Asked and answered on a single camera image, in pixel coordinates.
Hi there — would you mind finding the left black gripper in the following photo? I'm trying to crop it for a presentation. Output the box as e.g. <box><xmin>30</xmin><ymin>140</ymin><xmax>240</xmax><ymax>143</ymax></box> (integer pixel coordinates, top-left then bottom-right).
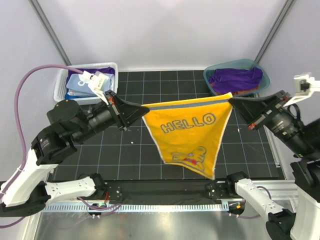
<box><xmin>71</xmin><ymin>89</ymin><xmax>149</xmax><ymax>145</ymax></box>

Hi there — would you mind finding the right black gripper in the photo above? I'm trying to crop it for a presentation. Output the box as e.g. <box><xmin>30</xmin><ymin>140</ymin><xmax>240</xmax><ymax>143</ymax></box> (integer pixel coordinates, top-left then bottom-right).
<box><xmin>228</xmin><ymin>87</ymin><xmax>314</xmax><ymax>155</ymax></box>

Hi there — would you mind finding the light blue white towel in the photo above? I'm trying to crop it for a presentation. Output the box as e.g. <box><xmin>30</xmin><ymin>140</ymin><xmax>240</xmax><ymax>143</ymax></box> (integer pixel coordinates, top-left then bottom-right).
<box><xmin>66</xmin><ymin>73</ymin><xmax>115</xmax><ymax>98</ymax></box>

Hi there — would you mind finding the yellow purple patterned towel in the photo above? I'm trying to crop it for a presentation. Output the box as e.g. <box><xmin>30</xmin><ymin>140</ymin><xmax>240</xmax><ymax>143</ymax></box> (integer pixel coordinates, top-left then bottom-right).
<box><xmin>142</xmin><ymin>93</ymin><xmax>233</xmax><ymax>180</ymax></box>

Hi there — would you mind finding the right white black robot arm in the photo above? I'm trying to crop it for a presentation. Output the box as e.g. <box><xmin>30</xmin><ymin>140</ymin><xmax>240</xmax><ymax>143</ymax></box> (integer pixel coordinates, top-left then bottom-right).
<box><xmin>225</xmin><ymin>90</ymin><xmax>320</xmax><ymax>240</ymax></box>

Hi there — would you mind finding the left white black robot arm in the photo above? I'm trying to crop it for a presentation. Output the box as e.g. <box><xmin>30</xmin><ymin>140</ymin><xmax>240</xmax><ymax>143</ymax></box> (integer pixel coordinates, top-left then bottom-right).
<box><xmin>0</xmin><ymin>90</ymin><xmax>150</xmax><ymax>217</ymax></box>

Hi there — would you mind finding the orange towel in bin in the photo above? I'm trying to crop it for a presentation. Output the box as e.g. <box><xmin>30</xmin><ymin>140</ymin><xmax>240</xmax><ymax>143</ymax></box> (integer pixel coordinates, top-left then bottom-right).
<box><xmin>209</xmin><ymin>85</ymin><xmax>259</xmax><ymax>96</ymax></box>

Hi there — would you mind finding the purple crumpled towel in bin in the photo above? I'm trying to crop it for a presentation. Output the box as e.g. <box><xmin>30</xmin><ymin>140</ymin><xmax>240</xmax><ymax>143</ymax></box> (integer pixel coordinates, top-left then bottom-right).
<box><xmin>208</xmin><ymin>67</ymin><xmax>263</xmax><ymax>95</ymax></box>

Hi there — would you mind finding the white plastic basket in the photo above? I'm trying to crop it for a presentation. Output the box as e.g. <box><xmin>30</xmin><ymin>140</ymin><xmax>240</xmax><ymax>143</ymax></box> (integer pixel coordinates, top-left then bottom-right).
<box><xmin>53</xmin><ymin>62</ymin><xmax>119</xmax><ymax>105</ymax></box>

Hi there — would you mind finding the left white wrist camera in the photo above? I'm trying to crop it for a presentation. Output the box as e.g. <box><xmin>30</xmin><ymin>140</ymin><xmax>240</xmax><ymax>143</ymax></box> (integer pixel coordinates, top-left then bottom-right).
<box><xmin>78</xmin><ymin>71</ymin><xmax>111</xmax><ymax>105</ymax></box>

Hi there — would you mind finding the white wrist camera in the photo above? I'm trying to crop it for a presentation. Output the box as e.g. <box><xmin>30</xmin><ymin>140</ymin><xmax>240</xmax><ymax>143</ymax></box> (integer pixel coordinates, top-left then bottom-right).
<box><xmin>78</xmin><ymin>71</ymin><xmax>111</xmax><ymax>105</ymax></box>
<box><xmin>283</xmin><ymin>72</ymin><xmax>320</xmax><ymax>107</ymax></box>

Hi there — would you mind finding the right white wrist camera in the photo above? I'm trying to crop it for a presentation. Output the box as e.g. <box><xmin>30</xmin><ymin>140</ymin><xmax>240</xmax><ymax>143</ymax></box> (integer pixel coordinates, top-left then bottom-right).
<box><xmin>283</xmin><ymin>72</ymin><xmax>320</xmax><ymax>107</ymax></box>

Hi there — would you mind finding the aluminium rail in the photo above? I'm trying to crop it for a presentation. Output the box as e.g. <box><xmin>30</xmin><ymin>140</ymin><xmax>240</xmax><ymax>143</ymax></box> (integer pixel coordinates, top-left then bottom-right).
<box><xmin>31</xmin><ymin>180</ymin><xmax>305</xmax><ymax>203</ymax></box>

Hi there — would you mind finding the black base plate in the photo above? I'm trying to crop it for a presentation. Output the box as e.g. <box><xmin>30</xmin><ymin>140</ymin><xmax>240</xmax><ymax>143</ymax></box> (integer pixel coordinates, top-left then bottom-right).
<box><xmin>104</xmin><ymin>179</ymin><xmax>240</xmax><ymax>205</ymax></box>

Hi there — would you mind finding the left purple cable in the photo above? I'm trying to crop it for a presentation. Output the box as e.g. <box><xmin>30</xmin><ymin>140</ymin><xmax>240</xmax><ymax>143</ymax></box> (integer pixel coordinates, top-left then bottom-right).
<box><xmin>0</xmin><ymin>64</ymin><xmax>121</xmax><ymax>229</ymax></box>

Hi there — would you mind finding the right aluminium frame post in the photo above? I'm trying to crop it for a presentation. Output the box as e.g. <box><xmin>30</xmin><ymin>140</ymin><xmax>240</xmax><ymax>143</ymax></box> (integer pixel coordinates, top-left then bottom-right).
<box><xmin>254</xmin><ymin>0</ymin><xmax>297</xmax><ymax>64</ymax></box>

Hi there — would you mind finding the aluminium frame post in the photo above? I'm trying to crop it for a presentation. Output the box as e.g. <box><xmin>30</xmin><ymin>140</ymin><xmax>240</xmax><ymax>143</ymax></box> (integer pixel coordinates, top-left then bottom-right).
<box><xmin>28</xmin><ymin>0</ymin><xmax>72</xmax><ymax>66</ymax></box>
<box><xmin>254</xmin><ymin>0</ymin><xmax>297</xmax><ymax>64</ymax></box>

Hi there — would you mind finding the white slotted cable duct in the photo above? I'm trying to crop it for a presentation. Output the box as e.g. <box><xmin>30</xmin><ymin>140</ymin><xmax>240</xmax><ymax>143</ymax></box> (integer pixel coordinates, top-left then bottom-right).
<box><xmin>42</xmin><ymin>202</ymin><xmax>229</xmax><ymax>213</ymax></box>

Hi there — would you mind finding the left aluminium frame post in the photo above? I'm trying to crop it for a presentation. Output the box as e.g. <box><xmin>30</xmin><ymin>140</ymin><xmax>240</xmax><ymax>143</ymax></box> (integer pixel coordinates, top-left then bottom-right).
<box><xmin>28</xmin><ymin>0</ymin><xmax>72</xmax><ymax>66</ymax></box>

